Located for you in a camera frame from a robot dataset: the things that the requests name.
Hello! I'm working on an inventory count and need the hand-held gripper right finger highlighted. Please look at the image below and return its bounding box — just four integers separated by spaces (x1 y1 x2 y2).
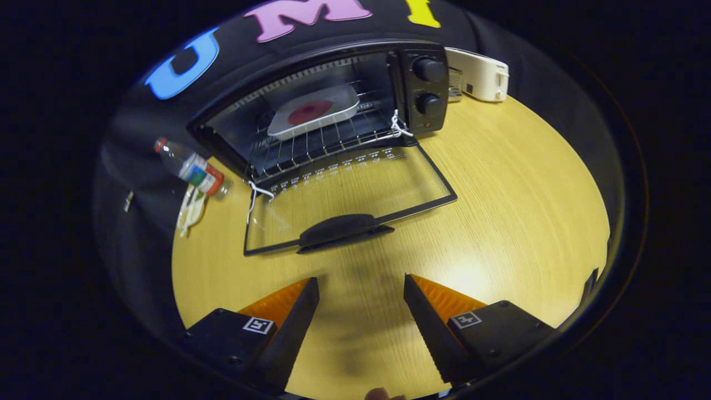
403 273 557 387

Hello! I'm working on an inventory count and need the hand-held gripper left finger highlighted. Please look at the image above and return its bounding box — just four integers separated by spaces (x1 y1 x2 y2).
183 277 321 393

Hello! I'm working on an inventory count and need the black toaster oven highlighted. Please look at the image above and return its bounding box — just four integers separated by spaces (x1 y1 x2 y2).
186 39 459 257

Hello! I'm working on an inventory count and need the white tray of red food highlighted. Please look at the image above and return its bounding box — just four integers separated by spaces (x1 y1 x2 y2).
267 83 361 141

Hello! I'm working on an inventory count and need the white toaster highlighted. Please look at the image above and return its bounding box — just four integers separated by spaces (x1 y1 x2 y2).
444 47 510 103

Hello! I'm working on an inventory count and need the beige dish with chopsticks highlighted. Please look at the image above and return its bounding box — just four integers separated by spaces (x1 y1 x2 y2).
177 183 208 238

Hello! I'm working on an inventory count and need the plastic water bottle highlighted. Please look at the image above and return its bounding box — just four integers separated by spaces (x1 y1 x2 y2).
154 137 230 199

